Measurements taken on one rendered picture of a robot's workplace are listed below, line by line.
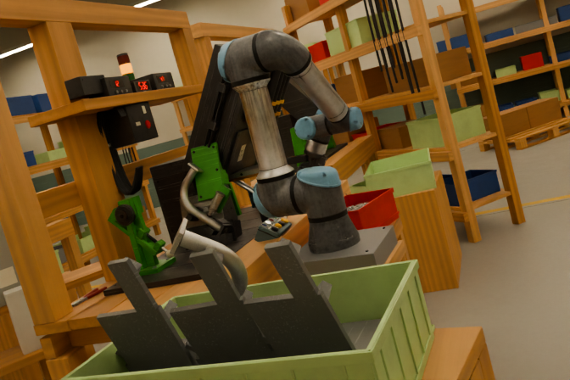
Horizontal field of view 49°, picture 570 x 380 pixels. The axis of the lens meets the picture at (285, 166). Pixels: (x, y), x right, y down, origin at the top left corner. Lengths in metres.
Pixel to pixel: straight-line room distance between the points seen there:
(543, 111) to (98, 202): 7.52
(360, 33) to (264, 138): 3.61
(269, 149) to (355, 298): 0.59
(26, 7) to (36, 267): 0.89
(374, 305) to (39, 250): 1.13
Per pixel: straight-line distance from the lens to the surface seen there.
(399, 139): 5.25
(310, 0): 6.12
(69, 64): 2.42
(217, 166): 2.37
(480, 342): 1.37
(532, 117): 9.04
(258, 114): 1.78
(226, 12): 11.95
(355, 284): 1.37
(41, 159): 7.86
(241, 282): 1.15
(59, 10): 2.49
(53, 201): 2.31
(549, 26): 10.42
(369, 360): 0.96
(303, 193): 1.75
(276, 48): 1.73
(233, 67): 1.78
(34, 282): 2.11
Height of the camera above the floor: 1.34
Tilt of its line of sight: 6 degrees down
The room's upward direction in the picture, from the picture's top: 15 degrees counter-clockwise
